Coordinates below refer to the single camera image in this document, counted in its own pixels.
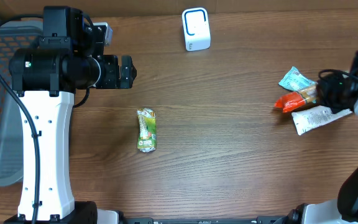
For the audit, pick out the teal wipes packet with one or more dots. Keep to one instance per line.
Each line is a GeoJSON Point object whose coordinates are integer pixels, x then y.
{"type": "Point", "coordinates": [294, 80]}

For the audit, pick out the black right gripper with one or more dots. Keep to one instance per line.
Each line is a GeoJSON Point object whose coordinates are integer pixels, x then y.
{"type": "Point", "coordinates": [327, 93]}

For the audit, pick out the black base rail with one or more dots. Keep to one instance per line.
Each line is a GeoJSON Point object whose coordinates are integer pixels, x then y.
{"type": "Point", "coordinates": [204, 221]}

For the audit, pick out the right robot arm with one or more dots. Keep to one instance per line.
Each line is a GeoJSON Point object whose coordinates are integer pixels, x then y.
{"type": "Point", "coordinates": [314, 177]}

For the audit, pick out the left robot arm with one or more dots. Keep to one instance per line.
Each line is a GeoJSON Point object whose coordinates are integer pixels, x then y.
{"type": "Point", "coordinates": [69, 58]}

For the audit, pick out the white shampoo tube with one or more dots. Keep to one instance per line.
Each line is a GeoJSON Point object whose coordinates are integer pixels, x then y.
{"type": "Point", "coordinates": [313, 118]}

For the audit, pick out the grey plastic shopping basket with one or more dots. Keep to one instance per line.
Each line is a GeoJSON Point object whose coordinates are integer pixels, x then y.
{"type": "Point", "coordinates": [13, 35]}

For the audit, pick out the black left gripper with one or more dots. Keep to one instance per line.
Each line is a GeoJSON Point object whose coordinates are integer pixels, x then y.
{"type": "Point", "coordinates": [126, 72]}

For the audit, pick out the white barcode scanner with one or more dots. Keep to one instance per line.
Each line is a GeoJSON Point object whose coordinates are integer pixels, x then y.
{"type": "Point", "coordinates": [196, 29]}

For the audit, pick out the orange spaghetti package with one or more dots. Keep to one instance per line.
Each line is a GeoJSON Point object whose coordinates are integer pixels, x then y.
{"type": "Point", "coordinates": [297, 99]}

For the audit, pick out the green yellow snack packet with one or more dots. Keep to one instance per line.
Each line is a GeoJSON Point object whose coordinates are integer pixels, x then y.
{"type": "Point", "coordinates": [147, 141]}

